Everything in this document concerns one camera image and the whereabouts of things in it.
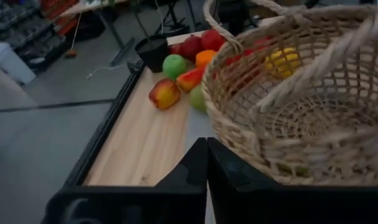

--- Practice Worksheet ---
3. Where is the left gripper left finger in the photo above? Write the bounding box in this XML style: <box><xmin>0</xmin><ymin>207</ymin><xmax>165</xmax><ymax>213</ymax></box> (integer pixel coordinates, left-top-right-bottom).
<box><xmin>41</xmin><ymin>138</ymin><xmax>208</xmax><ymax>224</ymax></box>

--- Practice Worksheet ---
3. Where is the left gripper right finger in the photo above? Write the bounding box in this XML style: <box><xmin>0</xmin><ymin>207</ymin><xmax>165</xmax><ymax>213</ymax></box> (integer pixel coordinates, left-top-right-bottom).
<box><xmin>207</xmin><ymin>138</ymin><xmax>378</xmax><ymax>224</ymax></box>

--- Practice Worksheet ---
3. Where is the woven wicker basket with handles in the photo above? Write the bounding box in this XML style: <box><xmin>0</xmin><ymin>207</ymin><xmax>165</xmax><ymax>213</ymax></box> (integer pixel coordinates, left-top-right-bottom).
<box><xmin>201</xmin><ymin>0</ymin><xmax>378</xmax><ymax>187</ymax></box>

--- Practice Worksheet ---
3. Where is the green pear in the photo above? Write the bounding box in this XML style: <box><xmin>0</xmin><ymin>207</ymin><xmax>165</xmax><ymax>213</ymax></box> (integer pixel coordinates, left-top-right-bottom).
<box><xmin>189</xmin><ymin>84</ymin><xmax>208</xmax><ymax>113</ymax></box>

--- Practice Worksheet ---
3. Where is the red and yellow apple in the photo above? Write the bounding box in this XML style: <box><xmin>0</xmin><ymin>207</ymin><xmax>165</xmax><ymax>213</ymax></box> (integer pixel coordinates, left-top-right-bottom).
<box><xmin>149</xmin><ymin>78</ymin><xmax>182</xmax><ymax>110</ymax></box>

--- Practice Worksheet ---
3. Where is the green apple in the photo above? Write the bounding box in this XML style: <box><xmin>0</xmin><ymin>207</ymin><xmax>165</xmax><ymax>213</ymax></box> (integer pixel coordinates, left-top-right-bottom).
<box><xmin>162</xmin><ymin>54</ymin><xmax>188</xmax><ymax>81</ymax></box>

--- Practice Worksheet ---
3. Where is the yellow bell pepper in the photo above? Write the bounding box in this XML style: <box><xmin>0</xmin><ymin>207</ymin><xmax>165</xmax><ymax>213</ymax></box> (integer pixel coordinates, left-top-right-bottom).
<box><xmin>265</xmin><ymin>46</ymin><xmax>302</xmax><ymax>78</ymax></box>

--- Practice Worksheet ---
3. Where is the orange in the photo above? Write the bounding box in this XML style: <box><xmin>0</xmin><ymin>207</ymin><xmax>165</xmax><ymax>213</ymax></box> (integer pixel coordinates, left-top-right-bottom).
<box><xmin>195</xmin><ymin>49</ymin><xmax>218</xmax><ymax>69</ymax></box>

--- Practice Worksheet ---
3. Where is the large red apple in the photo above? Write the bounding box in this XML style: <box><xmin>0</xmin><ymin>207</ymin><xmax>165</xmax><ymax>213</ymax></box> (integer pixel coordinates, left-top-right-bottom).
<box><xmin>179</xmin><ymin>35</ymin><xmax>204</xmax><ymax>63</ymax></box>

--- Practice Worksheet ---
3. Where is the grey woven placemat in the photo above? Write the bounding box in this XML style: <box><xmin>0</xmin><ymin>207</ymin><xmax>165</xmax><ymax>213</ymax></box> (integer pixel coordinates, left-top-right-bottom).
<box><xmin>183</xmin><ymin>105</ymin><xmax>223</xmax><ymax>224</ymax></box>

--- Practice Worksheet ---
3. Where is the green plant in black pot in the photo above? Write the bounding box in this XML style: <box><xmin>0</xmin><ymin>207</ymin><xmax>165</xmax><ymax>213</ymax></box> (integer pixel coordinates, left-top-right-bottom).
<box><xmin>135</xmin><ymin>34</ymin><xmax>170</xmax><ymax>73</ymax></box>

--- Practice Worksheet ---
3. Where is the broom with orange head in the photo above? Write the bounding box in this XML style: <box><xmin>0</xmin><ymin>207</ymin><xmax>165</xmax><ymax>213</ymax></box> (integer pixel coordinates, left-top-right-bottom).
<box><xmin>64</xmin><ymin>12</ymin><xmax>83</xmax><ymax>58</ymax></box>

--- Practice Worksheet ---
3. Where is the black bag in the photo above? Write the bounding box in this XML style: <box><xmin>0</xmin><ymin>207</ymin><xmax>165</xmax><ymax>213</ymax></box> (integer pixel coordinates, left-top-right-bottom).
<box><xmin>71</xmin><ymin>11</ymin><xmax>106</xmax><ymax>42</ymax></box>

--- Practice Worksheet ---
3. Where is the white trash bin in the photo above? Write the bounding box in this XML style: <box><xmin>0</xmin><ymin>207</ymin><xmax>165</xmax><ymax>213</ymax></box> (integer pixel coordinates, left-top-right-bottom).
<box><xmin>0</xmin><ymin>42</ymin><xmax>37</xmax><ymax>85</ymax></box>

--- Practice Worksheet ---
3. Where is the shelf with orange bins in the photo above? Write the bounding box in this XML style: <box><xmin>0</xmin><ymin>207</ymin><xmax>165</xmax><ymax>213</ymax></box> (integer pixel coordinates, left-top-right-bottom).
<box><xmin>0</xmin><ymin>0</ymin><xmax>80</xmax><ymax>66</ymax></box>

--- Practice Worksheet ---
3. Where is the wooden workbench with grey legs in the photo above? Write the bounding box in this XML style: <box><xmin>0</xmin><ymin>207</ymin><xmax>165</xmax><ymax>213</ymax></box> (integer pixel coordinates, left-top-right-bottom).
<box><xmin>60</xmin><ymin>0</ymin><xmax>137</xmax><ymax>66</ymax></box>

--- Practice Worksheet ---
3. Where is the black aluminium table frame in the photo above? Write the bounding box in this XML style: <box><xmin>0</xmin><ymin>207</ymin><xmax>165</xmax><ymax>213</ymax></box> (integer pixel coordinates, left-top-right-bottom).
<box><xmin>63</xmin><ymin>60</ymin><xmax>146</xmax><ymax>187</ymax></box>

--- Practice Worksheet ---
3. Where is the white power cable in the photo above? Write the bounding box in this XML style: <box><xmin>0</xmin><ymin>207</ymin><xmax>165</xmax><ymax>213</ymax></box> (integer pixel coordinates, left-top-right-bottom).
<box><xmin>86</xmin><ymin>63</ymin><xmax>128</xmax><ymax>80</ymax></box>

